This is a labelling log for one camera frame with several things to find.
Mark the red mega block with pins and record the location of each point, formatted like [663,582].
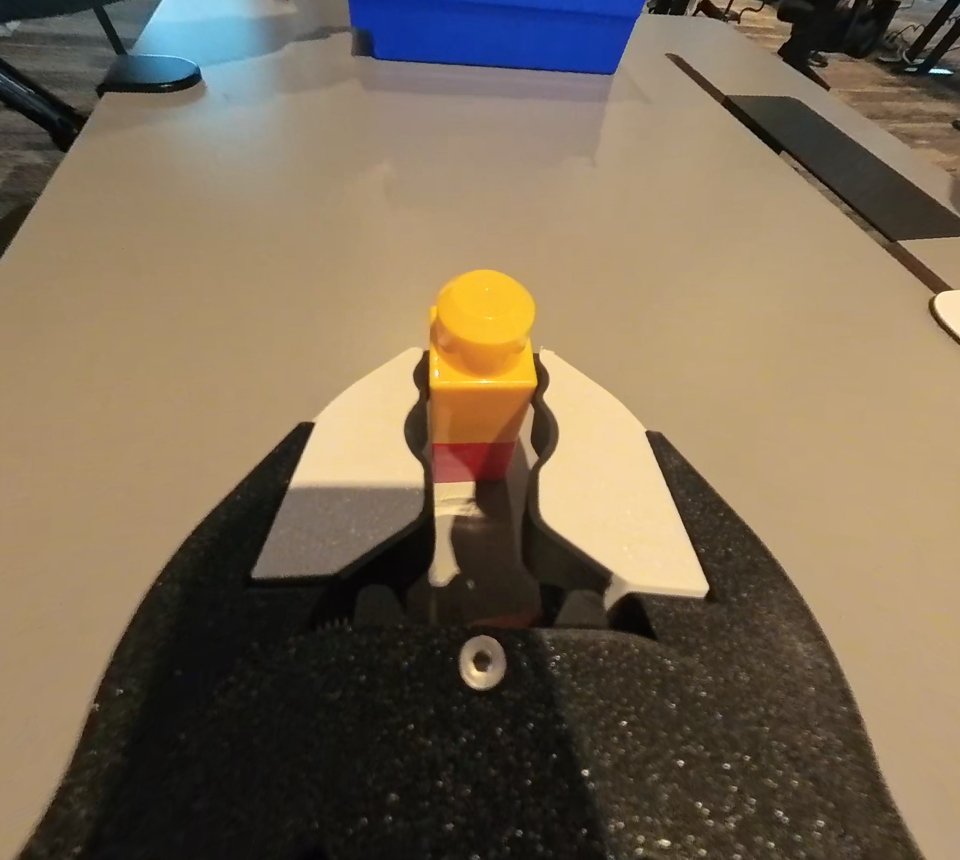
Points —
[472,459]

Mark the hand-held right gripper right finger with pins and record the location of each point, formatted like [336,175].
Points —
[607,492]

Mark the black desk mat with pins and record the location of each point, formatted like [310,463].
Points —
[847,162]

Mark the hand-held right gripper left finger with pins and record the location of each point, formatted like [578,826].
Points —
[352,470]

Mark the yellow mega block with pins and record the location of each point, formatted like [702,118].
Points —
[480,387]

